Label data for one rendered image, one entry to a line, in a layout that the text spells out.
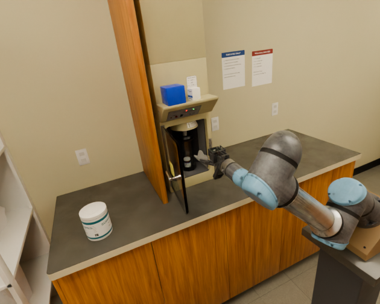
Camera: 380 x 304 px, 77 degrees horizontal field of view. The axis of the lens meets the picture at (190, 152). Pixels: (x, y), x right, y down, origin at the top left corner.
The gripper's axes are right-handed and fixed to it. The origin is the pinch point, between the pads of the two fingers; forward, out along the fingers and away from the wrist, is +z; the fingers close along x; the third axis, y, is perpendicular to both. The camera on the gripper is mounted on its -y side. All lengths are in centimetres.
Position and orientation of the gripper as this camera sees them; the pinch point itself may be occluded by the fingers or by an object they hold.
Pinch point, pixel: (206, 152)
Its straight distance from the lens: 129.4
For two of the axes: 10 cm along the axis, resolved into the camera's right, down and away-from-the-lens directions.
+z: -4.1, -3.8, 8.3
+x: -9.1, 2.5, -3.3
